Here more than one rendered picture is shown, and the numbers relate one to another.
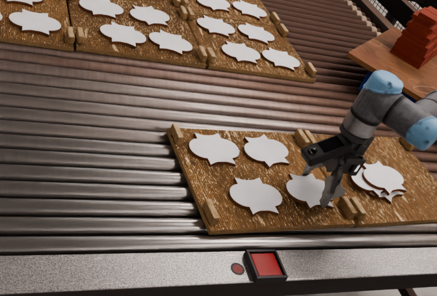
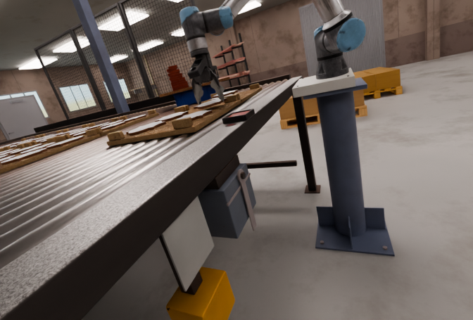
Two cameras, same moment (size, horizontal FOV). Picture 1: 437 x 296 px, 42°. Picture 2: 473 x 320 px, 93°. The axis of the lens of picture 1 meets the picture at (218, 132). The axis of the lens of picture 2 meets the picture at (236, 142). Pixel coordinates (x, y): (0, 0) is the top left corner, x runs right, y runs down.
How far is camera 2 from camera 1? 85 cm
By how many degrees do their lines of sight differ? 34
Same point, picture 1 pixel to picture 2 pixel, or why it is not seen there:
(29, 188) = (8, 216)
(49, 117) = not seen: outside the picture
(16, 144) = not seen: outside the picture
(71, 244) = (105, 190)
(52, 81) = not seen: outside the picture
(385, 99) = (197, 15)
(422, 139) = (228, 14)
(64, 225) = (82, 195)
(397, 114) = (208, 15)
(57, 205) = (59, 197)
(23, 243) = (43, 228)
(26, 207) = (19, 221)
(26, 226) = (34, 224)
